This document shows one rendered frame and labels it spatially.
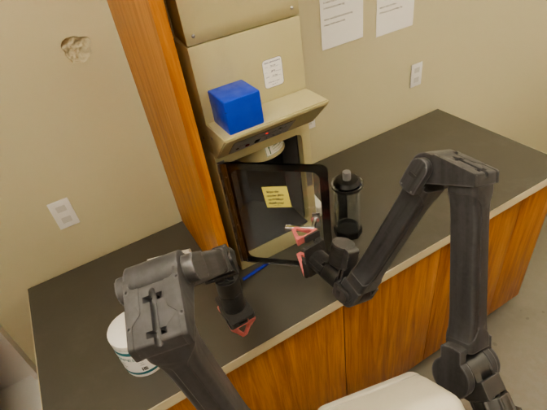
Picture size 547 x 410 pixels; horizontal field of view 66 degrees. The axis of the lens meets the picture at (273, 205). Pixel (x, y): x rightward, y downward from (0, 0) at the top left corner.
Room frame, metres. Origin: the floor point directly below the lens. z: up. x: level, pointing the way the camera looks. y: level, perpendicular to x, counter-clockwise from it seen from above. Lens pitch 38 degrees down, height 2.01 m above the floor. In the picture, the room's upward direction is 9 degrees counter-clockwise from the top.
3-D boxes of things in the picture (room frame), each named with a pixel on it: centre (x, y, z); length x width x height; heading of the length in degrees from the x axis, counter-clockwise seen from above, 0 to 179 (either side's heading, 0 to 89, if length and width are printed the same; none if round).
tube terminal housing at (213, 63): (1.22, 0.05, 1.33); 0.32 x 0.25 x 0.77; 114
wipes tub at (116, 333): (0.75, 0.44, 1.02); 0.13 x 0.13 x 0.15
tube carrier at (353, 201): (1.14, -0.26, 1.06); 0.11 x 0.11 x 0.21
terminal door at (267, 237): (0.98, -0.01, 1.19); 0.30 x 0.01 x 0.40; 70
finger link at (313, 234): (0.84, -0.07, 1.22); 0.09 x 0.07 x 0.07; 27
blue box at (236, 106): (1.01, 0.05, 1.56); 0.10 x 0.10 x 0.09; 24
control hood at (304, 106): (1.05, -0.03, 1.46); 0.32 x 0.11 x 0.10; 114
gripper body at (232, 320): (0.68, 0.14, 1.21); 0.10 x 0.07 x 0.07; 24
